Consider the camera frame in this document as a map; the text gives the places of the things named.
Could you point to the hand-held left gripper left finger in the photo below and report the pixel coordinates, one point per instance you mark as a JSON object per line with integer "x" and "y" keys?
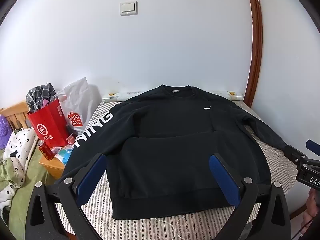
{"x": 91, "y": 177}

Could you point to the white flower print cloth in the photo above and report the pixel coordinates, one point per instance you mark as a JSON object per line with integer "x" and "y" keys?
{"x": 18, "y": 145}

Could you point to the striped bed mattress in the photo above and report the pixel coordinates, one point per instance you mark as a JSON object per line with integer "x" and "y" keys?
{"x": 275, "y": 162}

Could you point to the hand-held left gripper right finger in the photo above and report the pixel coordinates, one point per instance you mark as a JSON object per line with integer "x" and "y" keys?
{"x": 225, "y": 180}

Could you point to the white wall light switch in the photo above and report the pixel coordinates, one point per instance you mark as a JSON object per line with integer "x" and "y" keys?
{"x": 128, "y": 8}

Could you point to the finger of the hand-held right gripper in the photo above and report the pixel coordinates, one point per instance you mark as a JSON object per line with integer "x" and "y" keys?
{"x": 293, "y": 153}
{"x": 313, "y": 146}

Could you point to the brown wooden door frame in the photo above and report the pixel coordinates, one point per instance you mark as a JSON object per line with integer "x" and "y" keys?
{"x": 257, "y": 42}

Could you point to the green blanket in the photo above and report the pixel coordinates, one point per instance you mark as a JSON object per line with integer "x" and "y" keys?
{"x": 27, "y": 187}

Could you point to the grey checked cloth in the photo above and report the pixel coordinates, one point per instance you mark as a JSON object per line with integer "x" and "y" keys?
{"x": 40, "y": 95}

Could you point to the wooden headboard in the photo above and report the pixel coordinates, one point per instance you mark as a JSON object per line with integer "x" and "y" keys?
{"x": 15, "y": 112}

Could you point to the red soda can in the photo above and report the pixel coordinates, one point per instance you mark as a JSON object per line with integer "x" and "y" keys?
{"x": 45, "y": 150}

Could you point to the purple plush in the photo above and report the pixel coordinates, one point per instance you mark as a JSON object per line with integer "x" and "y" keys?
{"x": 3, "y": 132}

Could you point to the white plastic shopping bag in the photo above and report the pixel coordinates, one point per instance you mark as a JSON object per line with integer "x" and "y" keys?
{"x": 77, "y": 100}

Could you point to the person's right hand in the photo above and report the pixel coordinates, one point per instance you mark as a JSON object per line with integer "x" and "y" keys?
{"x": 314, "y": 202}

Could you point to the black sweatshirt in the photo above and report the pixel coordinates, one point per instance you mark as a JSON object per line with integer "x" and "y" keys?
{"x": 162, "y": 142}

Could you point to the wooden nightstand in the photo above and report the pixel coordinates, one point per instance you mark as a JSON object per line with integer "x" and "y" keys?
{"x": 53, "y": 166}

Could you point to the red paper bag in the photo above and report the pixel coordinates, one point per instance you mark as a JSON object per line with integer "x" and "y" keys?
{"x": 47, "y": 125}

